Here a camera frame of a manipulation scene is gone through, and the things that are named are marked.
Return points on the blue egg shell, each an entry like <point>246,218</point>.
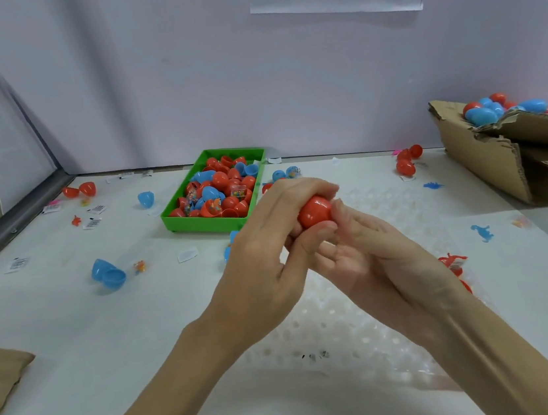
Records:
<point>109,274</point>

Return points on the person's right hand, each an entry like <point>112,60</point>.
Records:
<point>391,270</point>

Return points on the small blue toy piece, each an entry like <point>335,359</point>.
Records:
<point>481,232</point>

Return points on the person's left hand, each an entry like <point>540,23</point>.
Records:
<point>262,276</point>

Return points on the small capsule cluster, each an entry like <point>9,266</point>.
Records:
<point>285,174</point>

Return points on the person's left forearm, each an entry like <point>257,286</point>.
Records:
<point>164,407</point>

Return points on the small orange toy piece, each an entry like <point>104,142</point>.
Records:
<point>140,266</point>

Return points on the clear plastic egg tray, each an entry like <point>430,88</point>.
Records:
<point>310,340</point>

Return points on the pile of finished eggs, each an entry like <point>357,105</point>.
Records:
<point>531,106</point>

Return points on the cardboard box of capsules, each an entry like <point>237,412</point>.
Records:
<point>481,149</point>

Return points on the grey metal rail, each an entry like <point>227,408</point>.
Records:
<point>13,229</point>

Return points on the flat brown cardboard sheet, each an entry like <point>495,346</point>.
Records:
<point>1,378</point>

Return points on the green plastic tray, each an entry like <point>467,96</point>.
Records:
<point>169,230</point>

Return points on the pile of capsule halves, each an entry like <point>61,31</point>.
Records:
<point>217,187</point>

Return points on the clear triangular panel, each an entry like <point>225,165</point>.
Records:
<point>10,128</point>

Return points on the single blue egg half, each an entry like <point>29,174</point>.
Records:
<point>145,199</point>

